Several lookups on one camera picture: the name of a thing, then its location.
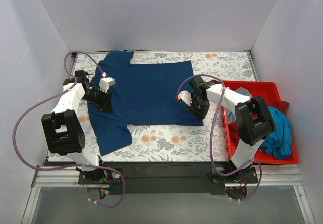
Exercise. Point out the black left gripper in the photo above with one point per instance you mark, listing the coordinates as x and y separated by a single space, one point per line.
104 101

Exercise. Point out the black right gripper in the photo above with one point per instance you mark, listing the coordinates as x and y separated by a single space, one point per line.
198 110

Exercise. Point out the navy blue t shirt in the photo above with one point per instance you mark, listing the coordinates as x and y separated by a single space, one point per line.
144 94

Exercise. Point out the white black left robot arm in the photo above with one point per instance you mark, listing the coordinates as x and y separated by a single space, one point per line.
63 131

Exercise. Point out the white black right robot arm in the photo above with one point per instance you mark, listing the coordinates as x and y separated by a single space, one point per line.
253 119

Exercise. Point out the grey t shirt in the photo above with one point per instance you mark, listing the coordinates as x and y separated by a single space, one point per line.
230 115

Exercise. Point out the red t shirt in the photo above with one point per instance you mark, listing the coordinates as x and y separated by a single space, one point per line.
282 105

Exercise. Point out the red plastic bin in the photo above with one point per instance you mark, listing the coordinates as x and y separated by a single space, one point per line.
278 148

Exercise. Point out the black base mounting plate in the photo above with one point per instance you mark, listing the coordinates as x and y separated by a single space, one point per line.
176 177

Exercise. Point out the teal blue t shirt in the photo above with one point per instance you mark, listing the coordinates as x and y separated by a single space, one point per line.
277 133

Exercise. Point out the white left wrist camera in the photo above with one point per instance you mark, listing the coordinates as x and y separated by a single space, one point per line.
106 82

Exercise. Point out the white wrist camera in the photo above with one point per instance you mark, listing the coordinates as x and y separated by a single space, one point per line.
184 96
106 82

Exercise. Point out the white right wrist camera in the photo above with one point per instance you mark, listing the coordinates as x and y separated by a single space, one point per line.
184 96

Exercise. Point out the aluminium frame rail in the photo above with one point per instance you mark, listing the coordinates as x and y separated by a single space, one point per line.
60 178

